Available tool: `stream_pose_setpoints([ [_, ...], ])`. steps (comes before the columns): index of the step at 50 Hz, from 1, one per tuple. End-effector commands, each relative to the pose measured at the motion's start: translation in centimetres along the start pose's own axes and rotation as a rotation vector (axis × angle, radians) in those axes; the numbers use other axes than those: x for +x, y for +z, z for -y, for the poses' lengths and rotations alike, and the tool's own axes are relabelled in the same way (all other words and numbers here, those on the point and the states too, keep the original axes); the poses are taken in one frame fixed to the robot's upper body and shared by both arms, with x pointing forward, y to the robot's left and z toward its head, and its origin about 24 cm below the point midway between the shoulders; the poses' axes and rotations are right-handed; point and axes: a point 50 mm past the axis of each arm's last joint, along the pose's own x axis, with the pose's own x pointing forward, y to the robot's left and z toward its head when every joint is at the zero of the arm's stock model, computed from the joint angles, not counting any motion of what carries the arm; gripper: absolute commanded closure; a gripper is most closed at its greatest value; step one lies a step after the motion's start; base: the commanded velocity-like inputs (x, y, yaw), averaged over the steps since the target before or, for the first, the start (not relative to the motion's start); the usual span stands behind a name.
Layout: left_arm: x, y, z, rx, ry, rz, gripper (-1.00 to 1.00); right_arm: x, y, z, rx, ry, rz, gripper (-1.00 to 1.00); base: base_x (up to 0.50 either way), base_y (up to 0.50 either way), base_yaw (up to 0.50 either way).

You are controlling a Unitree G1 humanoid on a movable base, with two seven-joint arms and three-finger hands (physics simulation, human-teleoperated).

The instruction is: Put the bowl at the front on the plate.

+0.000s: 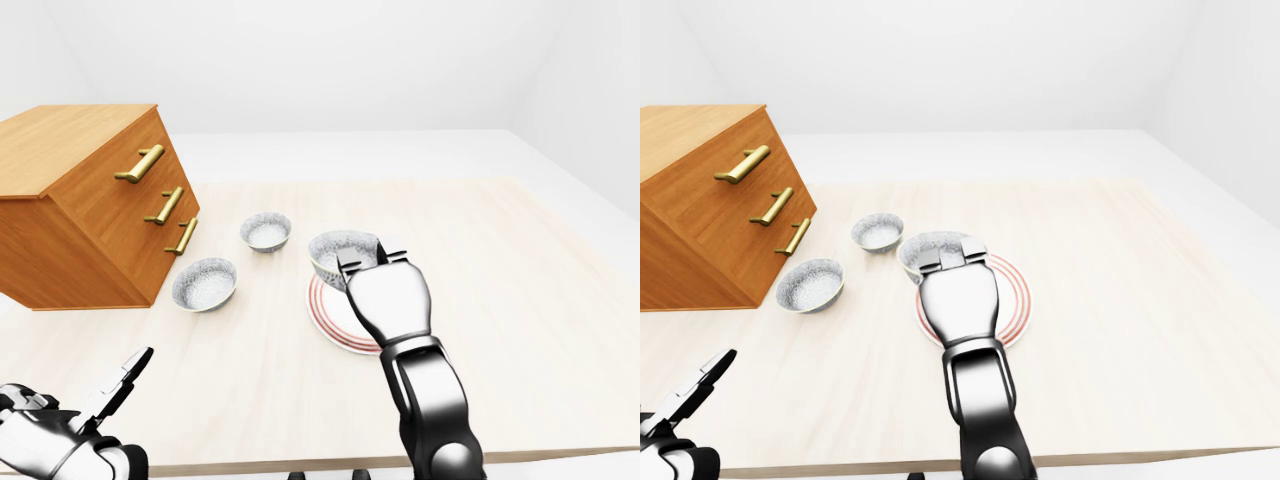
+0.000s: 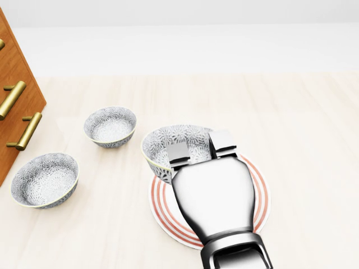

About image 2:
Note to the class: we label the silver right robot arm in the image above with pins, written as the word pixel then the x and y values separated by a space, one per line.
pixel 238 252

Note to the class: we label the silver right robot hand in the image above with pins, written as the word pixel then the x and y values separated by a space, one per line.
pixel 213 190

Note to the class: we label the grey floral patterned bowl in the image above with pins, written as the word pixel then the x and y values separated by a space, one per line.
pixel 160 145
pixel 45 180
pixel 110 127

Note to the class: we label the white plate with red rings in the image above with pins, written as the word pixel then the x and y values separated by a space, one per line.
pixel 165 213

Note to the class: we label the wooden cabinet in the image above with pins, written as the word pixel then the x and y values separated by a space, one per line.
pixel 19 75

